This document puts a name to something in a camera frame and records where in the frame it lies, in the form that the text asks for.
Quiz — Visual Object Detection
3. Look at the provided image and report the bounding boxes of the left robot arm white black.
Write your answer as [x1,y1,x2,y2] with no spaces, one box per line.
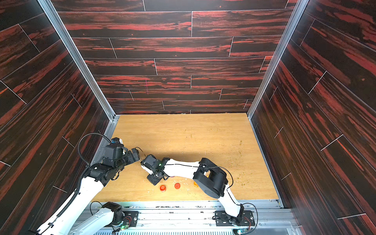
[36,143,140,235]

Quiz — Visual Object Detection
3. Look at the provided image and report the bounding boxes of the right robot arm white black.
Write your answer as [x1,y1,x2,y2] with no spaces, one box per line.
[141,155,244,226]

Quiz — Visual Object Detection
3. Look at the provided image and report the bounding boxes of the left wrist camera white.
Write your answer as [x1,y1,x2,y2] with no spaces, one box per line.
[111,137,123,145]

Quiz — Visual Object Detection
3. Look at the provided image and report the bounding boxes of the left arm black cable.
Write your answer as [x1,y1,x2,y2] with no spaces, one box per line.
[77,133,113,167]

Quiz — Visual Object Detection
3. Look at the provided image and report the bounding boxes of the aluminium front rail frame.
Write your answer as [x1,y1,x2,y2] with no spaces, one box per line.
[52,200,303,235]

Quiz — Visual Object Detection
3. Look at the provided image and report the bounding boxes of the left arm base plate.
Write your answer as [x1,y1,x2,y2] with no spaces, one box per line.
[107,211,139,228]

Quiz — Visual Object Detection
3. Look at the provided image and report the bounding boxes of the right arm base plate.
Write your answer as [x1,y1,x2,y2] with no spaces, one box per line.
[212,211,256,227]

